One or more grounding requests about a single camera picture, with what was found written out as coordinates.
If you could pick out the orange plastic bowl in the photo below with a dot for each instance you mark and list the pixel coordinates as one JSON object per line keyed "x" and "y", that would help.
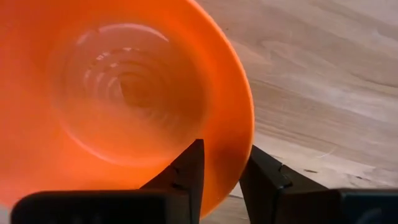
{"x": 109, "y": 93}

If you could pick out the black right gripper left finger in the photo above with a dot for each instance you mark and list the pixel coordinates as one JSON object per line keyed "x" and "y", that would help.
{"x": 174, "y": 199}

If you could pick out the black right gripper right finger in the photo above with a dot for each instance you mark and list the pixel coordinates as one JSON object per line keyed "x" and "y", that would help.
{"x": 295, "y": 202}

